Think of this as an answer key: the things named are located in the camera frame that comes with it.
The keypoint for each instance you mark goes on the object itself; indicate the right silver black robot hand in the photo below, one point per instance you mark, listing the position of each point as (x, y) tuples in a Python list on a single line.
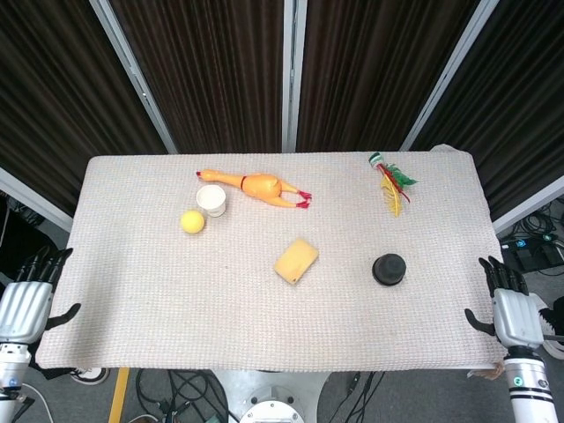
[(517, 317)]

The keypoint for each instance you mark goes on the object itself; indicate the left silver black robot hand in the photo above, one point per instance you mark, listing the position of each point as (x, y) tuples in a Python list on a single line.
[(24, 308)]

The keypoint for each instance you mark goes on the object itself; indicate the black round object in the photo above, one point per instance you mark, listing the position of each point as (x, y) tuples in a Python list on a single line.
[(389, 269)]

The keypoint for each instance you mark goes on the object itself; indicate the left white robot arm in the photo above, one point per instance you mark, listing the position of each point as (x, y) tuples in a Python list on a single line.
[(11, 370)]

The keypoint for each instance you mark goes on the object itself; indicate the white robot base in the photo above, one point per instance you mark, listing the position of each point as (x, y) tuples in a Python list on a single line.
[(273, 396)]

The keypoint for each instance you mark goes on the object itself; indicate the white paper cup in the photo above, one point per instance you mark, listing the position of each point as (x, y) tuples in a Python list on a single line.
[(211, 200)]

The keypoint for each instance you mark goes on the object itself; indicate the white black sneaker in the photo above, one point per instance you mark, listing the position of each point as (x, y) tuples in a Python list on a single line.
[(553, 326), (90, 375)]

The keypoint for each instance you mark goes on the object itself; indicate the yellow floor tape strip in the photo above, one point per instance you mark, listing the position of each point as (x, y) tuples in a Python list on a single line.
[(119, 396)]

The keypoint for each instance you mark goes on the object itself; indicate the feather shuttlecock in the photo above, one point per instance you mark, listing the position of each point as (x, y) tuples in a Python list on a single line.
[(393, 187)]

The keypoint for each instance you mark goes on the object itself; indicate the yellow foam ball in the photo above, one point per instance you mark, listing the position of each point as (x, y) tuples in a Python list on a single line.
[(192, 221)]

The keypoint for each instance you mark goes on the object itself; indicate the dark brown fabric partition panel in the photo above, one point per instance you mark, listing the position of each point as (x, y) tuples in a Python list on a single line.
[(520, 110), (53, 97), (374, 75), (207, 75)]

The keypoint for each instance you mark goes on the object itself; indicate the yellow sponge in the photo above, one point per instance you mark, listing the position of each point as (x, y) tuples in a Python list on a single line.
[(296, 261)]

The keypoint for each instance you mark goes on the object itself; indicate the beige woven table cloth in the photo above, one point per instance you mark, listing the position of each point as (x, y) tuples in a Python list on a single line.
[(264, 308)]

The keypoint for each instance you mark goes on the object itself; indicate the orange rubber chicken toy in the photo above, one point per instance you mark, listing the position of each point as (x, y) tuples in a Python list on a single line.
[(260, 186)]

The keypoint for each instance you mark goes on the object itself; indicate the grey metal partition rail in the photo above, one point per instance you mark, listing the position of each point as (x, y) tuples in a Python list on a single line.
[(35, 198), (529, 205)]

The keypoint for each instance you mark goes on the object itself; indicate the grey metal partition post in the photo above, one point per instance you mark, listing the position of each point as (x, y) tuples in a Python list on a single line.
[(132, 75), (449, 75), (293, 75)]

